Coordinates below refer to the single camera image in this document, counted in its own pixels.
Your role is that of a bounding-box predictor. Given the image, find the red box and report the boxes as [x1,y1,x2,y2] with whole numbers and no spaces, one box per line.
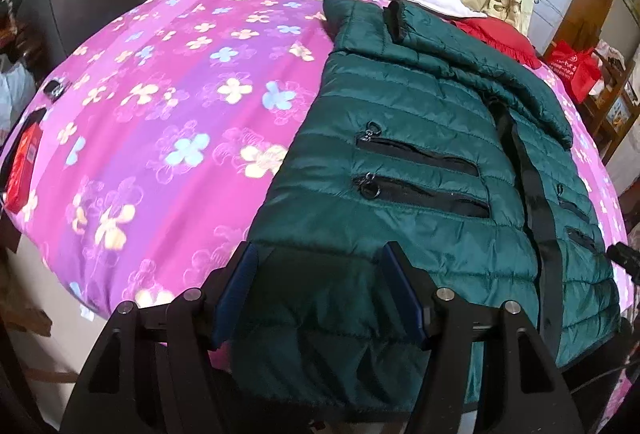
[2,108,49,215]

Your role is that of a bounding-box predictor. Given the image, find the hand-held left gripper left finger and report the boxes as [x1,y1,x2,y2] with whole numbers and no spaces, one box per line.
[60,241,261,434]

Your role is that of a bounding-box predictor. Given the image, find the brown wooden door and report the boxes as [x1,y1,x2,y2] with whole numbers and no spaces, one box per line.
[552,0,628,52]

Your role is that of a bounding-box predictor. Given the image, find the red ruffled pillow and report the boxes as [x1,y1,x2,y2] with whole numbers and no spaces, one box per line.
[450,16,547,70]

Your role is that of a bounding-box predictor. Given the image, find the red shopping bag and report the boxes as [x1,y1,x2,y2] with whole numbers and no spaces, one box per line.
[544,40,604,104]

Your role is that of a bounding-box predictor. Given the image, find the wooden shelf rack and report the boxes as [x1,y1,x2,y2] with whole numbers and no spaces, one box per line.
[582,41,639,165]

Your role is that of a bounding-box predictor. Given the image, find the white plastic bag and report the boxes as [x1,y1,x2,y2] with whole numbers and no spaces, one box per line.
[0,62,39,135]

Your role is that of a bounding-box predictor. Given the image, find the dark green puffer jacket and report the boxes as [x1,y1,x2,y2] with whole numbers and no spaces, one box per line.
[230,0,623,420]

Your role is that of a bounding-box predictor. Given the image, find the pink floral bedsheet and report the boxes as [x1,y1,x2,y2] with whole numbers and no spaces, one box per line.
[0,0,640,415]

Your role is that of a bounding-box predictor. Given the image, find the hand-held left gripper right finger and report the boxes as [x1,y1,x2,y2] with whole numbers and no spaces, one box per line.
[382,241,586,434]

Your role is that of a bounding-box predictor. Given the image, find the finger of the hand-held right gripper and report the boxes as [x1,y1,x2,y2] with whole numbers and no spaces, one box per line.
[606,241,640,287]

